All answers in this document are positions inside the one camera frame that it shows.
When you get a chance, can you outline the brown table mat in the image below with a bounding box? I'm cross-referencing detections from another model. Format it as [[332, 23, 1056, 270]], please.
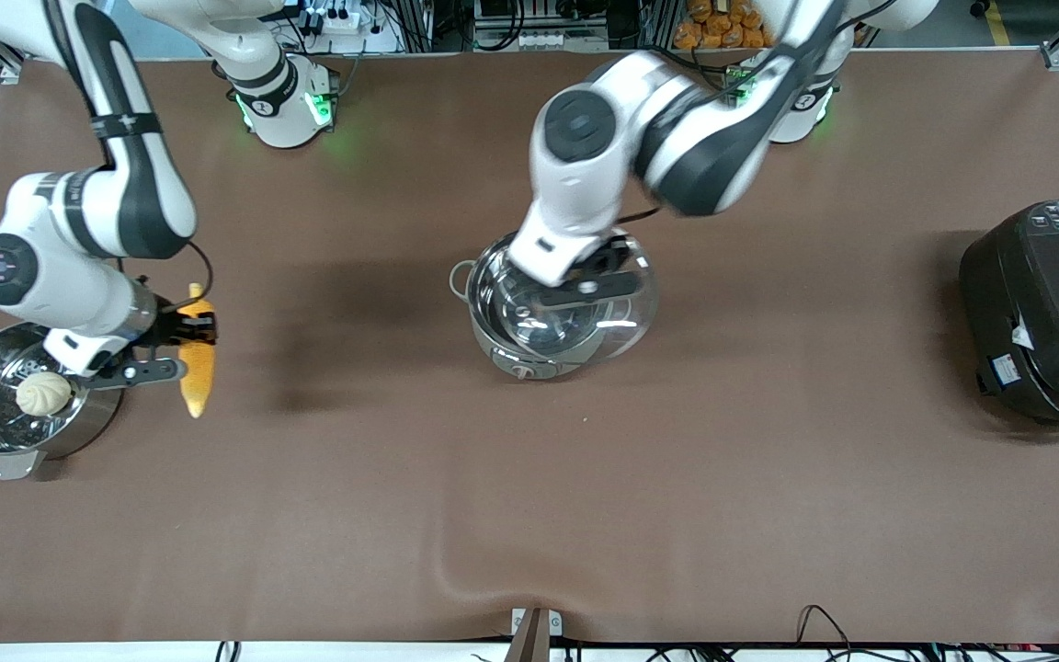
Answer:
[[0, 51, 1059, 645]]

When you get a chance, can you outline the black rice cooker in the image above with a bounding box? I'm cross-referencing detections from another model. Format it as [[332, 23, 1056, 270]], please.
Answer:
[[959, 200, 1059, 435]]

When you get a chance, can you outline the white steamed bun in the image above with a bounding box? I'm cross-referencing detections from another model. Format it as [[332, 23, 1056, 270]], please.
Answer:
[[15, 371, 73, 417]]

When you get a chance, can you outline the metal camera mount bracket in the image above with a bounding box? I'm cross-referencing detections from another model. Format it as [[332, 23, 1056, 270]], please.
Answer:
[[504, 607, 564, 662]]

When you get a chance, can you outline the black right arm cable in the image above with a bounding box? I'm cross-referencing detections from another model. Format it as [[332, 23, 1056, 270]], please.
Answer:
[[185, 239, 216, 309]]

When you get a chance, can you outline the black looped cable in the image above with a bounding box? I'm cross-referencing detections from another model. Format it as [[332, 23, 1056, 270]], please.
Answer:
[[796, 604, 854, 661]]

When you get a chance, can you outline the glass pot lid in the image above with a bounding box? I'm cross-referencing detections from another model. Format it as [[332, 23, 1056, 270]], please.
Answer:
[[474, 230, 659, 361]]

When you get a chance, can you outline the grey electric cooking pot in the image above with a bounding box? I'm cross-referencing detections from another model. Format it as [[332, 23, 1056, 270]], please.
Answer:
[[450, 234, 613, 380]]

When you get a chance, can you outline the bag of orange buns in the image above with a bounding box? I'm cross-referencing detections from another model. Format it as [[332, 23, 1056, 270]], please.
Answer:
[[674, 0, 779, 50]]

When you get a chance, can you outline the stainless steel steamer pot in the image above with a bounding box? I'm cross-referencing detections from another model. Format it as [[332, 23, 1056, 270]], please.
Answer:
[[0, 322, 126, 481]]

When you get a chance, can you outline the yellow corn cob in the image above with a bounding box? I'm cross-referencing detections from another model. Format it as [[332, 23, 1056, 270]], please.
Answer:
[[178, 283, 217, 419]]

